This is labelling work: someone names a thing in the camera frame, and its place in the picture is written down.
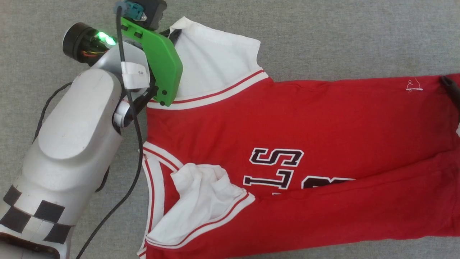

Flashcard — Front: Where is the grey fabric sofa surface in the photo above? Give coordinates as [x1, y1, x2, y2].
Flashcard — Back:
[0, 0, 460, 259]

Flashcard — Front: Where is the red and white Bulls jersey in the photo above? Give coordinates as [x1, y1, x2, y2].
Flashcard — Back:
[137, 16, 460, 259]

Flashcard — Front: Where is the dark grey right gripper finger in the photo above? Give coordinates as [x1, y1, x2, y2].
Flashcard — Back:
[440, 75, 460, 112]

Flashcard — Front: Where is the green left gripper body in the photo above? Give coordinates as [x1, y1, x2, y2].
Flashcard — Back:
[120, 16, 183, 107]

